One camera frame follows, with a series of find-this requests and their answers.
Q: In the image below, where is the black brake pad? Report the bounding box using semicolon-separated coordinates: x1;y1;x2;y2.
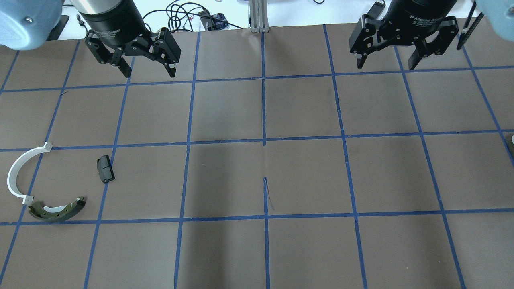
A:
96;155;115;183

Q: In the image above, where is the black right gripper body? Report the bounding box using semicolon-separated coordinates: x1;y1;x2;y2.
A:
378;0;457;45

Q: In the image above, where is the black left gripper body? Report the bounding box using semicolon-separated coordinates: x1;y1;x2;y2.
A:
73;0;150;49

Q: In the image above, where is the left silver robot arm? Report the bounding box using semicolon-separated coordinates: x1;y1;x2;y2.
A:
0;0;182;77

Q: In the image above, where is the olive green brake shoe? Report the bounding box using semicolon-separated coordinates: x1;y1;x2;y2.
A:
28;196;86;223

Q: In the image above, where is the aluminium frame post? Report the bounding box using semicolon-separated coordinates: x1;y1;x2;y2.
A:
248;0;269;33

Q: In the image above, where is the white curved plastic bracket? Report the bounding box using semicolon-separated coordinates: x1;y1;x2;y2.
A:
7;142;53;205

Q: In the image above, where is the black cable bundle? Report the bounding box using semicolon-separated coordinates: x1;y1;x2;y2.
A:
143;0;245;33

